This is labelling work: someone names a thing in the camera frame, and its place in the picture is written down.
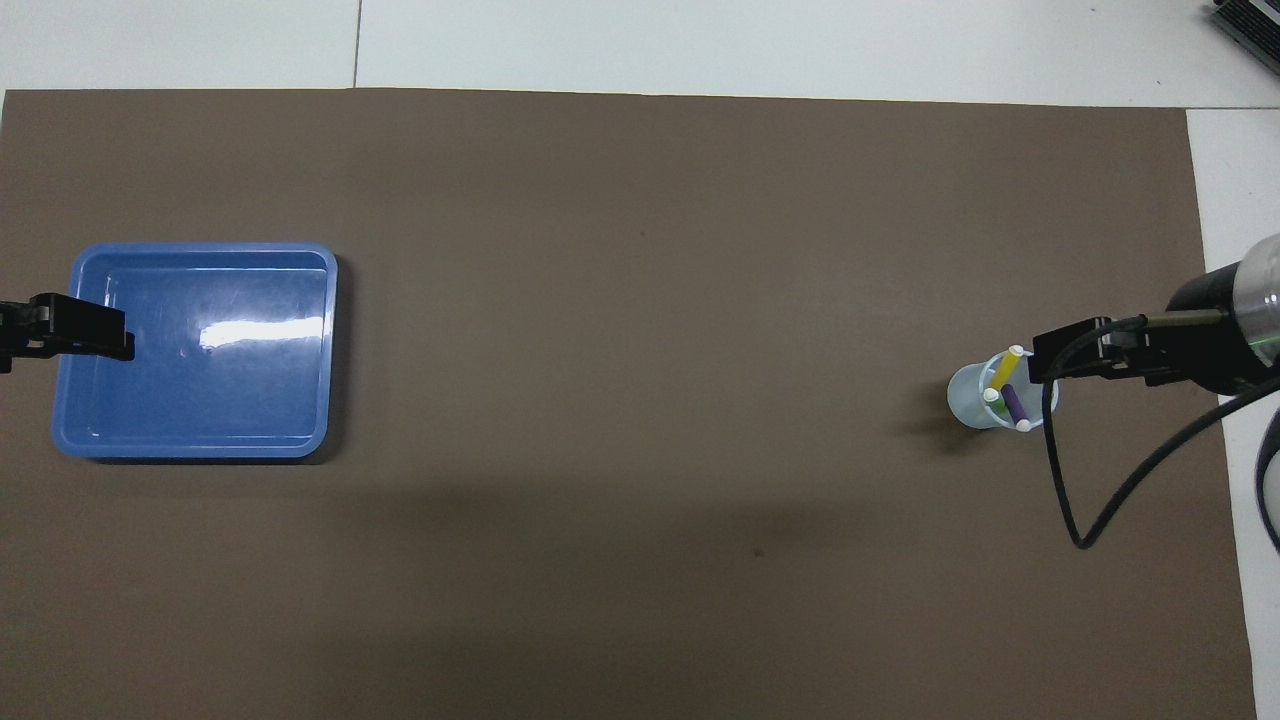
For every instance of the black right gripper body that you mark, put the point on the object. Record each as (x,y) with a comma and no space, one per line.
(1200,350)

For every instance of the yellow pen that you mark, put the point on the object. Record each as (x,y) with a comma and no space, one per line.
(1006,370)

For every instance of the purple pen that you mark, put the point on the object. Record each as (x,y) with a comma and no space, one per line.
(1015,404)

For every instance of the green pen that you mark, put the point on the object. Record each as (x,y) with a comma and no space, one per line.
(993,401)

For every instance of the blue plastic tray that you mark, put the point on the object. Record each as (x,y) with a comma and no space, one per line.
(200,400)

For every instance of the clear plastic cup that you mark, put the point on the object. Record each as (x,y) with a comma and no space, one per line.
(965,400)

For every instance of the grey ribbed device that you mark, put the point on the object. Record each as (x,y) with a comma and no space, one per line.
(1255,20)

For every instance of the brown table mat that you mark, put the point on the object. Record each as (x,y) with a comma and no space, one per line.
(700,200)

